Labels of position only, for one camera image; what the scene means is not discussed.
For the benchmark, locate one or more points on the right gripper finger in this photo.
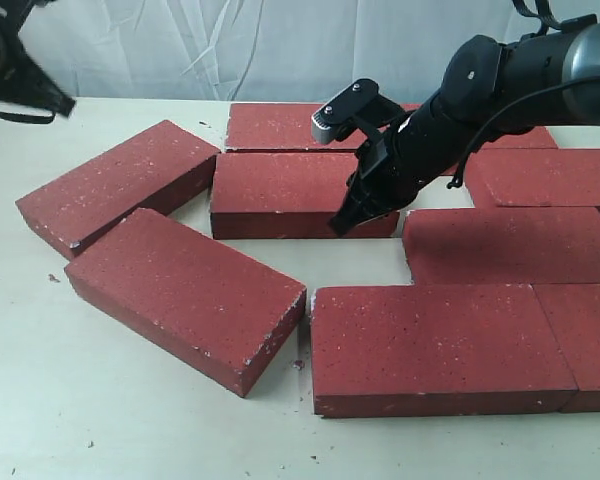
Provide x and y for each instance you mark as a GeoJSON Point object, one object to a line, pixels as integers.
{"type": "Point", "coordinates": [363, 218]}

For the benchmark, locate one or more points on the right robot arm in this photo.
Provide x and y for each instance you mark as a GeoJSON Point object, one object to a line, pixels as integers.
{"type": "Point", "coordinates": [489, 90]}

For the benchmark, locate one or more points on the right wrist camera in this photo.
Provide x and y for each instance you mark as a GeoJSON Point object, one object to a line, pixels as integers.
{"type": "Point", "coordinates": [359, 106]}

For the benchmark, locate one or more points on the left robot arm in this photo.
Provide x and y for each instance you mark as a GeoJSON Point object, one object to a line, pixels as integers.
{"type": "Point", "coordinates": [22, 81]}

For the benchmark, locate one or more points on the white backdrop cloth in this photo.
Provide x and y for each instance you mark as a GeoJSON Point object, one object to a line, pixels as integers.
{"type": "Point", "coordinates": [299, 51]}

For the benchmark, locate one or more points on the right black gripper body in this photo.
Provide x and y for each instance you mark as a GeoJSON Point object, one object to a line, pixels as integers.
{"type": "Point", "coordinates": [412, 152]}

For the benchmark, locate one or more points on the front large red brick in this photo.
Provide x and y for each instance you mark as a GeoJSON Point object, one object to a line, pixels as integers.
{"type": "Point", "coordinates": [441, 350]}

